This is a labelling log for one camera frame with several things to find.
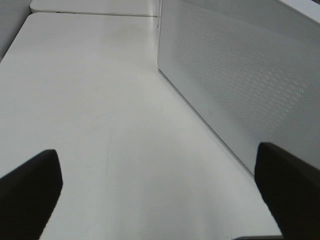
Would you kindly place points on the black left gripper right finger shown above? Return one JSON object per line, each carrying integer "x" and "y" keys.
{"x": 290, "y": 188}

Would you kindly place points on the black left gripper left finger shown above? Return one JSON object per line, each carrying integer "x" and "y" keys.
{"x": 28, "y": 196}

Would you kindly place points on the white microwave door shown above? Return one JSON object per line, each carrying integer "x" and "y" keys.
{"x": 250, "y": 68}

